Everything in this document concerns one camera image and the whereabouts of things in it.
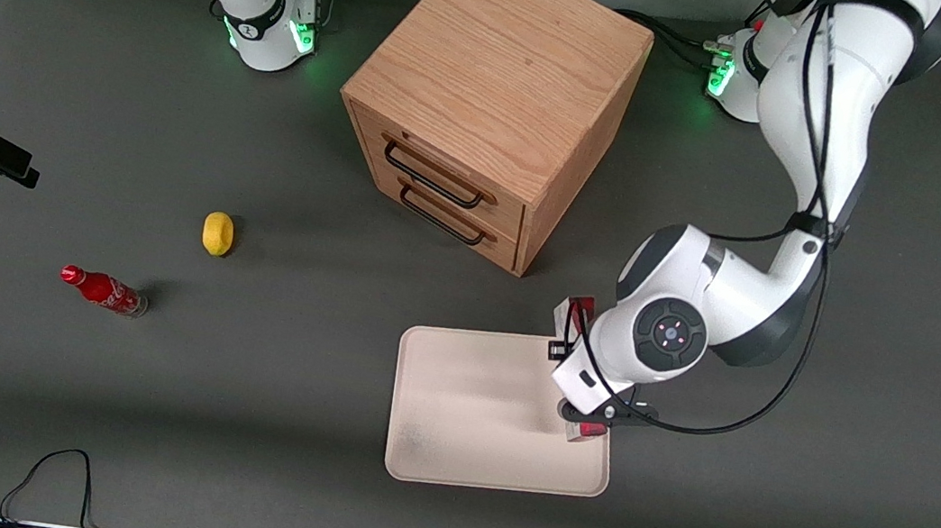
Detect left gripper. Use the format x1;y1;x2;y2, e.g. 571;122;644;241
539;336;635;431

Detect red cookie box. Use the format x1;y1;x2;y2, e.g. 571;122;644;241
536;291;626;447

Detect white rectangular plastic tray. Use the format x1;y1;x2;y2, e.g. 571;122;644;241
381;315;628;508

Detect red cola bottle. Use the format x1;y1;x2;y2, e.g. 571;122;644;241
56;263;153;321

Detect yellow lemon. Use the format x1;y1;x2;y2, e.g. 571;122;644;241
200;210;238;259

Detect oak wooden drawer cabinet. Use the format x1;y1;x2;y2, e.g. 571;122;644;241
319;0;661;292

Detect wooden drawer front, short handle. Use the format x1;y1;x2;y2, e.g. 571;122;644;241
343;144;530;274

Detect wooden drawer front, long handle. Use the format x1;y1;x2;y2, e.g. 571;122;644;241
336;100;538;241

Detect short black metal drawer handle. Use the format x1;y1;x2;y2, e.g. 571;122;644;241
393;183;494;249

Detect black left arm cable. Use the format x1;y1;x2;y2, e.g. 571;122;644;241
608;0;869;452

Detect long black metal drawer handle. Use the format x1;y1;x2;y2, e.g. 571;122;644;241
377;139;492;212

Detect thin black looped cable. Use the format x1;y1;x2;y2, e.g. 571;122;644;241
0;441;137;528

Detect black left arm base cables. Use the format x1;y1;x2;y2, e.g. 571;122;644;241
608;6;739;79

